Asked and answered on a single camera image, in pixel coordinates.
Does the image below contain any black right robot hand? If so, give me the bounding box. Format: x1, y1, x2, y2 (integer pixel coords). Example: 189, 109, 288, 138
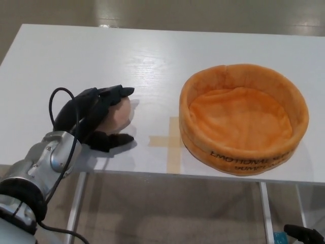
273, 224, 325, 244

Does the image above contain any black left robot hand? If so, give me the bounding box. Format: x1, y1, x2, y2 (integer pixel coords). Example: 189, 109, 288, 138
52, 85, 135, 153

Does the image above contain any beige masking tape strip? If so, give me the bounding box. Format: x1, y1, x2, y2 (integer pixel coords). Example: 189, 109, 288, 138
166, 116, 182, 172
148, 135, 182, 147

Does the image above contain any orange plush round basket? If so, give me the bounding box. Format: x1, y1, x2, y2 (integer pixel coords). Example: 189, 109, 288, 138
179, 64, 311, 178

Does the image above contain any white metal table leg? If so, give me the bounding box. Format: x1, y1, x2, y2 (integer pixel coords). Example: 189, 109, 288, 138
66, 171, 87, 244
258, 181, 274, 244
294, 184, 310, 229

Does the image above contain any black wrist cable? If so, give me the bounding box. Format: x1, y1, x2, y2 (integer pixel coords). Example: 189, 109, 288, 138
37, 87, 90, 244

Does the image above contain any pink round plush toy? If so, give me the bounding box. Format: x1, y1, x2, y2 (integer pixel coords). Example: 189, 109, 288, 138
97, 96, 133, 134

